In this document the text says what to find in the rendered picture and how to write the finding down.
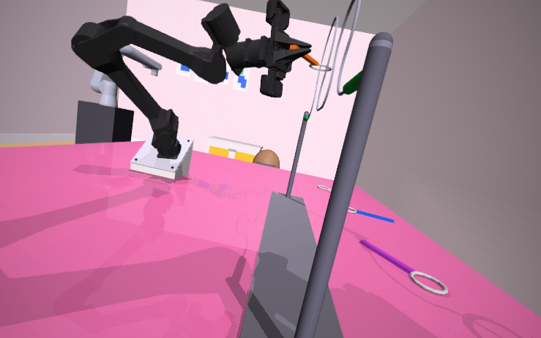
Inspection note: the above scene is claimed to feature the purple handle with white loop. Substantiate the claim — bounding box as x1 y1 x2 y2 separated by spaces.
360 239 448 294

